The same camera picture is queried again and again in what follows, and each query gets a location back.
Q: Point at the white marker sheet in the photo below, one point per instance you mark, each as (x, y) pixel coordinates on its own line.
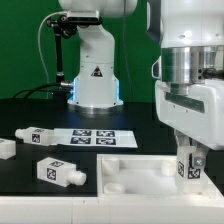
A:
(95, 138)

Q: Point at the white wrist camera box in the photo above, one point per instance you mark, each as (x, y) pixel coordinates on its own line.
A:
(157, 69)

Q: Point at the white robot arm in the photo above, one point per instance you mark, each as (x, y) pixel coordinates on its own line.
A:
(189, 73)

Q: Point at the white square table top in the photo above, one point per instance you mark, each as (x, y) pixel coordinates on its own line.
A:
(144, 175)

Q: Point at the white L-shaped fence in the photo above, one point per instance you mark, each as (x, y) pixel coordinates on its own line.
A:
(46, 210)

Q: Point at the silver background camera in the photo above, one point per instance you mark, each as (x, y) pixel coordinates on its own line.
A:
(83, 17)

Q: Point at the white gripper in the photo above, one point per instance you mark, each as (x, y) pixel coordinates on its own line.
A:
(199, 115)

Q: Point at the black camera stand pole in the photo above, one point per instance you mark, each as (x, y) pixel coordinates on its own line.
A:
(63, 29)

